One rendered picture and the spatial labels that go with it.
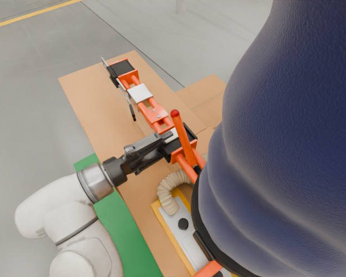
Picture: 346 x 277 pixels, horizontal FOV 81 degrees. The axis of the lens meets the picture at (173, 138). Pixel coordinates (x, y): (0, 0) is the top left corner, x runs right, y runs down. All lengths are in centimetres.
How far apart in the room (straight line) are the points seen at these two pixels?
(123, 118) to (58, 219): 45
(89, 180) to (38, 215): 12
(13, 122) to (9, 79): 69
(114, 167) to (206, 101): 102
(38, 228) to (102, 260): 15
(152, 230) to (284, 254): 47
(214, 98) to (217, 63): 127
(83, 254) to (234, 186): 38
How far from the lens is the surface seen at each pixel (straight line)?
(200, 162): 54
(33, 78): 291
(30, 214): 54
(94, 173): 52
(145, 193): 66
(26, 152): 222
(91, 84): 101
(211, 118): 134
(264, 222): 18
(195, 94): 147
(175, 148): 55
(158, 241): 63
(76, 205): 52
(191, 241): 58
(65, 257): 51
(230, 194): 20
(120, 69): 77
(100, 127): 83
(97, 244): 52
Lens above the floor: 157
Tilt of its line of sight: 57 degrees down
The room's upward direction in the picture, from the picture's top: straight up
